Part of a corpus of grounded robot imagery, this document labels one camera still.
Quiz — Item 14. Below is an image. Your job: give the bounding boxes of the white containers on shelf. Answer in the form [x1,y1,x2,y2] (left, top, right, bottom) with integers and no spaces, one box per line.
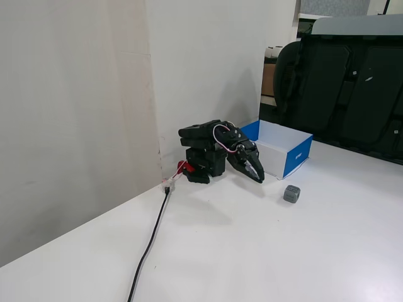
[264,46,285,59]

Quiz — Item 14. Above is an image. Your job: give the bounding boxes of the gray block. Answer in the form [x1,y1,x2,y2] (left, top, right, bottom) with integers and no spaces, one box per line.
[283,184,302,204]

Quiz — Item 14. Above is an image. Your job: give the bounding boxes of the large black moulded panel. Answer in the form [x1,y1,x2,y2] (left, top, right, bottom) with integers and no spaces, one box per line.
[292,31,403,165]

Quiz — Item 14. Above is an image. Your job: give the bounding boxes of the black power cable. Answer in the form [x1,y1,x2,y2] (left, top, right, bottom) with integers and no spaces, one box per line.
[125,186,173,302]

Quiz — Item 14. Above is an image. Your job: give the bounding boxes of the black chair back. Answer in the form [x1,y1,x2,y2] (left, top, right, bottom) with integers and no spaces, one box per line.
[271,40,304,126]

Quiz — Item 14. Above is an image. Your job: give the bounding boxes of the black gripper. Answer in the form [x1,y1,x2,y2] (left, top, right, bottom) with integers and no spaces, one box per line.
[220,121,266,184]

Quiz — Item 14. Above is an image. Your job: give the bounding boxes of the red table clamp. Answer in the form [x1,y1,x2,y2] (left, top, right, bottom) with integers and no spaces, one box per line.
[177,160,195,174]

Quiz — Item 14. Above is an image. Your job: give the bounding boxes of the blue and white cardboard box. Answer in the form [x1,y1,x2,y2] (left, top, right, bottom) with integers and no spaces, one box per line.
[239,119,314,181]

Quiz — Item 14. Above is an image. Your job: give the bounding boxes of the pink white arm wire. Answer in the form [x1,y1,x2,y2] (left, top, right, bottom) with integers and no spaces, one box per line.
[212,123,237,155]

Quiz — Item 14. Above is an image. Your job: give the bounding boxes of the gray rounded panel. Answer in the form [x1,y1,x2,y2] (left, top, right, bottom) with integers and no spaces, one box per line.
[310,13,403,36]

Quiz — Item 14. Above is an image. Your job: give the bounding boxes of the red white base wire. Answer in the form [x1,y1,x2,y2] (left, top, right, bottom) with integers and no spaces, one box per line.
[162,163,186,184]

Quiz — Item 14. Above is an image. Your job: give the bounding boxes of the brown cardboard box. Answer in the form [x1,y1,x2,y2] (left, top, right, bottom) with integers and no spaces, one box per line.
[261,62,278,97]

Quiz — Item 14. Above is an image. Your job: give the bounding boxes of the clear controller board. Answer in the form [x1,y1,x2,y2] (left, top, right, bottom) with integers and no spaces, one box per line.
[159,177,177,194]

